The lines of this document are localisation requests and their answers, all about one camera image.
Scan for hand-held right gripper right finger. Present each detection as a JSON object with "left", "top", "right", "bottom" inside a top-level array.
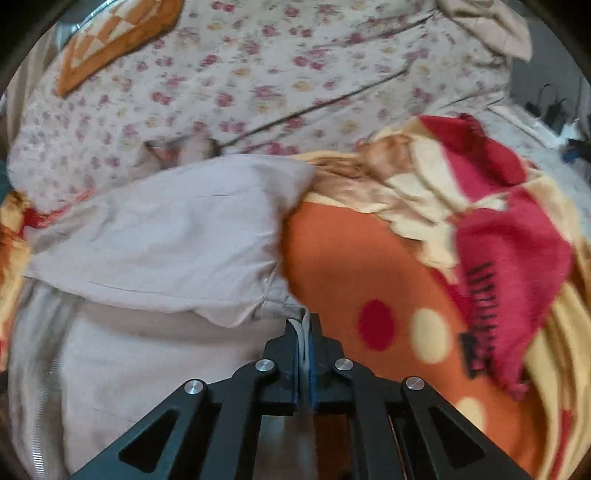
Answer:
[{"left": 305, "top": 313, "right": 532, "bottom": 480}]

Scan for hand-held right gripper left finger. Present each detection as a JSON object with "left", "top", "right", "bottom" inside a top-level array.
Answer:
[{"left": 69, "top": 318, "right": 303, "bottom": 480}]

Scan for beige jacket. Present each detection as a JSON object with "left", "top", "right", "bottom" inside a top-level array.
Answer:
[{"left": 7, "top": 154, "right": 319, "bottom": 480}]

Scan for orange red cream printed blanket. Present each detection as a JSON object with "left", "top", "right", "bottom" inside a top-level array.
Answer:
[{"left": 0, "top": 113, "right": 591, "bottom": 480}]

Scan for floral quilt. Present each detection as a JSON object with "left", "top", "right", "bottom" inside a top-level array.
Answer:
[{"left": 7, "top": 0, "right": 522, "bottom": 208}]

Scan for orange checkered plush blanket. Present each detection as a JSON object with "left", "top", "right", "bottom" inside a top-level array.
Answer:
[{"left": 54, "top": 0, "right": 185, "bottom": 97}]

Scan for beige padded quilt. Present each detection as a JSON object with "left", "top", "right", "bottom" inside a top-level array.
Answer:
[{"left": 436, "top": 0, "right": 534, "bottom": 62}]

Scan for black cables and chargers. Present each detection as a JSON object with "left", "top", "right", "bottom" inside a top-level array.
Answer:
[{"left": 525, "top": 84, "right": 591, "bottom": 163}]

